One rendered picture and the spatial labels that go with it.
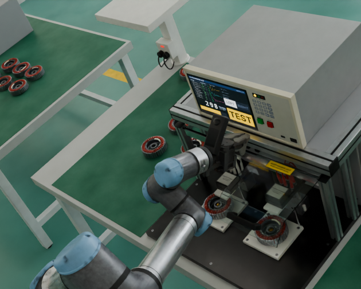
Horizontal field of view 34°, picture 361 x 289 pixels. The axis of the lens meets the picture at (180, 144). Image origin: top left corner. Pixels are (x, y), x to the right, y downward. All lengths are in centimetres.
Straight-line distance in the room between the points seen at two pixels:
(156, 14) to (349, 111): 104
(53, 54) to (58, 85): 36
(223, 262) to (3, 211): 223
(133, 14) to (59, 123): 195
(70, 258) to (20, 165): 294
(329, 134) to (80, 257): 88
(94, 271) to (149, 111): 155
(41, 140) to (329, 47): 291
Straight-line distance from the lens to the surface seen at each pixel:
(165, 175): 160
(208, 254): 210
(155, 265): 150
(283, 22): 204
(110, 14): 275
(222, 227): 214
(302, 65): 182
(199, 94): 201
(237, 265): 204
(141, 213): 237
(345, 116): 192
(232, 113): 195
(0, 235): 388
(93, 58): 344
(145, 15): 263
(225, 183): 216
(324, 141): 185
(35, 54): 378
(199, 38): 473
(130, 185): 250
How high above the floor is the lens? 237
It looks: 39 degrees down
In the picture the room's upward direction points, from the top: 23 degrees counter-clockwise
